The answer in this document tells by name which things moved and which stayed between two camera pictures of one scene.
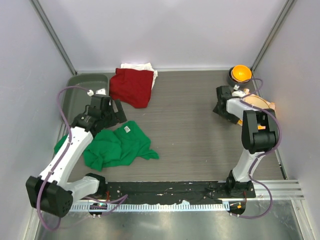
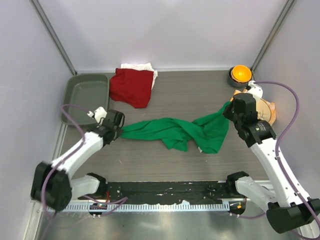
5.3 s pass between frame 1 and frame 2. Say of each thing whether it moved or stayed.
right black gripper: moved
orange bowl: stayed
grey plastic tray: stayed
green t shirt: moved
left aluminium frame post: stayed
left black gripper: moved
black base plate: stayed
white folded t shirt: stayed
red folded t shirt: stayed
